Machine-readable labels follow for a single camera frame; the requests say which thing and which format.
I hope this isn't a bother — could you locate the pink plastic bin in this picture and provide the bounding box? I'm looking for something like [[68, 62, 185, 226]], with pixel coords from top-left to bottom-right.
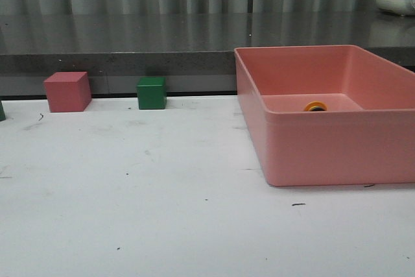
[[235, 45, 414, 186]]

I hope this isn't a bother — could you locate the green cube near bin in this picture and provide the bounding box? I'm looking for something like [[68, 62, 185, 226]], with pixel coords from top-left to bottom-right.
[[136, 77, 167, 110]]

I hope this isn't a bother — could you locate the yellow push button switch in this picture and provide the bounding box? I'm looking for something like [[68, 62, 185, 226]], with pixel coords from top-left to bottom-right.
[[303, 101, 327, 112]]

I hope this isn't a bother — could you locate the green cube far left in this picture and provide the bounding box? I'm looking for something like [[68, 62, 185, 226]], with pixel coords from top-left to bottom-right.
[[0, 101, 6, 121]]

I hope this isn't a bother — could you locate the dark grey counter ledge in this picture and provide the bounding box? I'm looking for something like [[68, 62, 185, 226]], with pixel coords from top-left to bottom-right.
[[1, 11, 414, 99]]

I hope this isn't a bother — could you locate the pink cube near bin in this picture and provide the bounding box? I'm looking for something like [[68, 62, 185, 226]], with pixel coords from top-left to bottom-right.
[[43, 71, 91, 113]]

